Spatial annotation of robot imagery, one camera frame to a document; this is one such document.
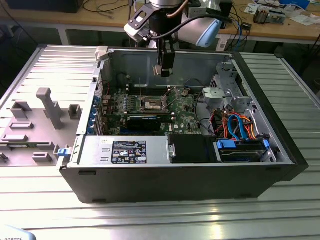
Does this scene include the black and grey PC case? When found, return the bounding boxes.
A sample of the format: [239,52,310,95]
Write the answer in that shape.
[56,46,309,205]

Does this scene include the metal socket cover frame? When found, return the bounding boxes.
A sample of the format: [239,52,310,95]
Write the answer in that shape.
[161,86,180,108]

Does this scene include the RAM slot with white clips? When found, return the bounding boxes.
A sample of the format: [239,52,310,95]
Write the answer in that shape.
[126,84,172,88]
[127,114,176,119]
[126,88,172,94]

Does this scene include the white camera on black bracket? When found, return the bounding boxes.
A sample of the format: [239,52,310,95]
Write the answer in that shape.
[124,4,155,44]

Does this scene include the grey electronic device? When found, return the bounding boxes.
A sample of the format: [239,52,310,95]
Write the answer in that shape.
[268,9,287,25]

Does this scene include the grey parts rack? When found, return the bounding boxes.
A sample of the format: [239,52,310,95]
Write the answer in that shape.
[0,87,84,168]

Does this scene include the copper and black cooler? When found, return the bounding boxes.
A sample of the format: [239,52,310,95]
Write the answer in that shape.
[252,6,270,25]

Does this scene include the silver power supply unit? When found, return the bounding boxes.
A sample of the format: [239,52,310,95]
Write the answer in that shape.
[83,134,174,168]

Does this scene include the tall black box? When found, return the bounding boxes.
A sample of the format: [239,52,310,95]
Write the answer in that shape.
[219,0,235,30]

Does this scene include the orange wire bundle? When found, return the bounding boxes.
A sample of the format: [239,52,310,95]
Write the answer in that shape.
[211,109,257,141]

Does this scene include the silver drive cage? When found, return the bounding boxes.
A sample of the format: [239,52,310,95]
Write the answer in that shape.
[209,61,254,114]

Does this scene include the silver metal bracket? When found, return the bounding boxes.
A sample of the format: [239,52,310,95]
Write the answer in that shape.
[201,86,233,106]

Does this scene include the pale blue teach pendant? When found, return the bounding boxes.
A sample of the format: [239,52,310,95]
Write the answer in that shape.
[0,224,38,240]

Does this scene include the green motherboard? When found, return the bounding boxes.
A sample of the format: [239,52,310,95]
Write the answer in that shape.
[99,86,212,138]

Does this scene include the wooden workbench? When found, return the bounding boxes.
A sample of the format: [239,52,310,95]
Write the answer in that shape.
[0,0,320,47]

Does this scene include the blue disk carrier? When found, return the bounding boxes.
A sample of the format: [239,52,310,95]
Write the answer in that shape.
[216,139,271,157]

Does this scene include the black graphics card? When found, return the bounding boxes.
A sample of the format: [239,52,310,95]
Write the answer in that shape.
[125,114,163,133]

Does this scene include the CPU socket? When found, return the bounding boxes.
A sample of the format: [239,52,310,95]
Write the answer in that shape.
[140,96,169,112]

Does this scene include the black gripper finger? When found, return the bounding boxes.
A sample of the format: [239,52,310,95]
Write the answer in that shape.
[152,43,165,76]
[161,46,176,78]

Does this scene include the blue box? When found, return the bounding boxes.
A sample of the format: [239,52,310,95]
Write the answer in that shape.
[279,0,312,10]

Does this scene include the blue plastic clip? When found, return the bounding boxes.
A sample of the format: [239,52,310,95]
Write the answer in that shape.
[57,147,72,158]

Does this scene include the blue flat cable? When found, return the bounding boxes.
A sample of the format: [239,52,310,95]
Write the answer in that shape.
[227,111,248,142]

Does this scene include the beige plastic block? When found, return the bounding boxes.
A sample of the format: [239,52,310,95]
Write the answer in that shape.
[95,46,110,61]

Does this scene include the white papers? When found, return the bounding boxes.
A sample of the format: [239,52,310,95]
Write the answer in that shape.
[287,13,320,27]

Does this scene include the hard disk drive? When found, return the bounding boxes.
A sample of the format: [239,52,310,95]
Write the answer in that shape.
[216,146,270,164]

